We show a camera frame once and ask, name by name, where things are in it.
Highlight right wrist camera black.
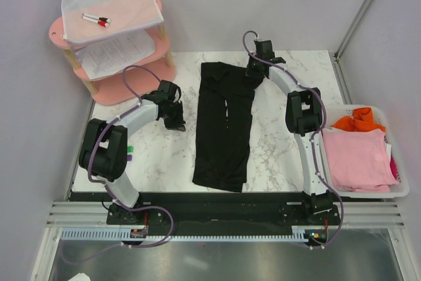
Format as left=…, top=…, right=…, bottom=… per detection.
left=254, top=40, right=275, bottom=61

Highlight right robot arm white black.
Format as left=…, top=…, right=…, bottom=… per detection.
left=246, top=54, right=333, bottom=224

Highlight red cap whiteboard marker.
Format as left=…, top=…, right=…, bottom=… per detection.
left=82, top=16, right=109, bottom=28

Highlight white mesh zipper pouch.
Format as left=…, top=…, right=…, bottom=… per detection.
left=61, top=0, right=164, bottom=46

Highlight printed paper sheets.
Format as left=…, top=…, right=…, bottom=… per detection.
left=76, top=30, right=155, bottom=80

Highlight white plastic laundry basket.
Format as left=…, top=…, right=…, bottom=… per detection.
left=321, top=105, right=409, bottom=199

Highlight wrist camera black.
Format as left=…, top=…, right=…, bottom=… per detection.
left=157, top=80, right=182, bottom=103
left=254, top=40, right=275, bottom=61

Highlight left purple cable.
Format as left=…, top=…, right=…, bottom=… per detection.
left=59, top=65, right=174, bottom=264

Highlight pink t-shirt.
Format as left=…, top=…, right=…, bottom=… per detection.
left=323, top=129, right=399, bottom=192

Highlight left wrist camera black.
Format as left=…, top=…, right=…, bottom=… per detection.
left=157, top=80, right=182, bottom=103

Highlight aluminium rail frame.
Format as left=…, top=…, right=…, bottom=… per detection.
left=47, top=201, right=404, bottom=229

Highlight pink three-tier wooden shelf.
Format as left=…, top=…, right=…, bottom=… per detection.
left=49, top=0, right=176, bottom=105

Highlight black cap whiteboard marker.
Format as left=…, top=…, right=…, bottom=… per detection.
left=82, top=13, right=111, bottom=23

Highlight black printed t-shirt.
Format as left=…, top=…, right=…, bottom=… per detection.
left=193, top=62, right=262, bottom=192

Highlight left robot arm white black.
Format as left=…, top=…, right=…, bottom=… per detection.
left=78, top=95, right=186, bottom=224

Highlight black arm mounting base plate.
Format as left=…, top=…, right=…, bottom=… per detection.
left=107, top=193, right=340, bottom=236

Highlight magenta garment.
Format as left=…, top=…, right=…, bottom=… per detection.
left=390, top=157, right=400, bottom=182

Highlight orange t-shirt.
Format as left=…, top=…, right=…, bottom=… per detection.
left=332, top=107, right=386, bottom=132

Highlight white slotted cable duct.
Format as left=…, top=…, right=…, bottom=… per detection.
left=61, top=228, right=309, bottom=243

